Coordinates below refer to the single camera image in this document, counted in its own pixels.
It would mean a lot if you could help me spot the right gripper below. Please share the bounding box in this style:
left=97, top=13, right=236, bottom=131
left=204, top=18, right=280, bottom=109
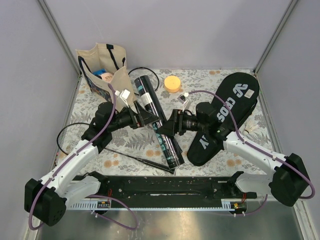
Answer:
left=156, top=109, right=208, bottom=136

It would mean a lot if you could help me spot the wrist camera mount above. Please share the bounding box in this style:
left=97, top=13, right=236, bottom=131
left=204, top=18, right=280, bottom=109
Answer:
left=115, top=88, right=133, bottom=110
left=178, top=92, right=191, bottom=111

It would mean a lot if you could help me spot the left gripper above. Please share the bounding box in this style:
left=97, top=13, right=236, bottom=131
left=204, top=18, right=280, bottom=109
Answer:
left=108, top=100, right=160, bottom=133

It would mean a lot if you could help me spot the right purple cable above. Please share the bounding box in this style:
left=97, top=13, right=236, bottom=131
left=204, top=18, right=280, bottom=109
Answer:
left=188, top=89, right=316, bottom=217

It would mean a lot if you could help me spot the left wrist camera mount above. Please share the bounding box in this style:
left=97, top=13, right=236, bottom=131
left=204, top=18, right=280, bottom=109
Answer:
left=115, top=88, right=133, bottom=110

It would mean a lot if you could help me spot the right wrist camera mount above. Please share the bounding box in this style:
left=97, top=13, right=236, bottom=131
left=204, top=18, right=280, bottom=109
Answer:
left=178, top=92, right=191, bottom=111

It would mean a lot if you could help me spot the floral table mat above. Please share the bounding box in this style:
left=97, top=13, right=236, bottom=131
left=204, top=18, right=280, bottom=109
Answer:
left=61, top=72, right=284, bottom=175

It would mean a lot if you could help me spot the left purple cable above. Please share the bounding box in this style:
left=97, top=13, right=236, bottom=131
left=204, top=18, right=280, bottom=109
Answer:
left=28, top=83, right=140, bottom=231

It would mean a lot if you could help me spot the beige canvas tote bag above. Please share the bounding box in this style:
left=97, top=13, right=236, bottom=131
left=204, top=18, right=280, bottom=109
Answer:
left=76, top=43, right=137, bottom=111

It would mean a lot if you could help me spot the white feather shuttlecock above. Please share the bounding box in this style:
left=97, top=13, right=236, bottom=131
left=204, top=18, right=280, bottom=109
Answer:
left=242, top=119, right=259, bottom=136

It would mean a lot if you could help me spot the black shuttlecock tube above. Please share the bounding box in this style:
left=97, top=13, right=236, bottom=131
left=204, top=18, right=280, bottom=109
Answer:
left=133, top=75, right=187, bottom=170

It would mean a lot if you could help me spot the black badminton racket lower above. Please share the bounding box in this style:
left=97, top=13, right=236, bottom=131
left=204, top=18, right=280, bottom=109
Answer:
left=56, top=122, right=175, bottom=175

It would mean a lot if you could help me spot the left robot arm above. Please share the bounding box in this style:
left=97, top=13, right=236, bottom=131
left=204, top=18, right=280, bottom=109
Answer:
left=24, top=101, right=160, bottom=230

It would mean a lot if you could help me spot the black badminton racket upper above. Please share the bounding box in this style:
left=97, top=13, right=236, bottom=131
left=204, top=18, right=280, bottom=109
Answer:
left=128, top=67, right=175, bottom=157

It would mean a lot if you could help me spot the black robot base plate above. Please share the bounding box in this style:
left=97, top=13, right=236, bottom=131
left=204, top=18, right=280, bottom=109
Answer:
left=69, top=171, right=258, bottom=208

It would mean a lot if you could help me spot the black badminton racket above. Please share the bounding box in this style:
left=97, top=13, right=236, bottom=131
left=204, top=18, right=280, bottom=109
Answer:
left=56, top=122, right=175, bottom=175
left=128, top=67, right=175, bottom=157

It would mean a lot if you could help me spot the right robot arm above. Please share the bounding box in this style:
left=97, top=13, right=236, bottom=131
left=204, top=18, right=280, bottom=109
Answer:
left=156, top=102, right=311, bottom=207

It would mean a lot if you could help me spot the yellow grip tape roll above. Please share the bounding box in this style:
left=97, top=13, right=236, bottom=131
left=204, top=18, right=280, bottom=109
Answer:
left=164, top=75, right=181, bottom=93

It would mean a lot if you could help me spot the purple cable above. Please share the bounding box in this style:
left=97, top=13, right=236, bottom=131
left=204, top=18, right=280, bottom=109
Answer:
left=188, top=89, right=316, bottom=217
left=28, top=83, right=140, bottom=231

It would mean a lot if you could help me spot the blue pink item in bag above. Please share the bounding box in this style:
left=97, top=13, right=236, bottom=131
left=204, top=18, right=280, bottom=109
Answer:
left=93, top=68, right=114, bottom=83

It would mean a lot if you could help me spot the black racket cover bag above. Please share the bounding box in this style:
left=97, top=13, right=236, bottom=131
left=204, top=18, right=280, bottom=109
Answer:
left=187, top=72, right=260, bottom=167

